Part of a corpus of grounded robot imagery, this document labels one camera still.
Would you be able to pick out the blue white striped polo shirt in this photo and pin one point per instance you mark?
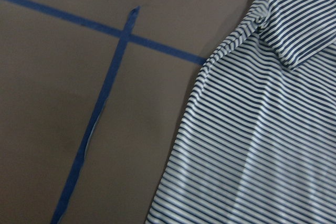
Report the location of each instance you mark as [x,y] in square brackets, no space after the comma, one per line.
[256,143]

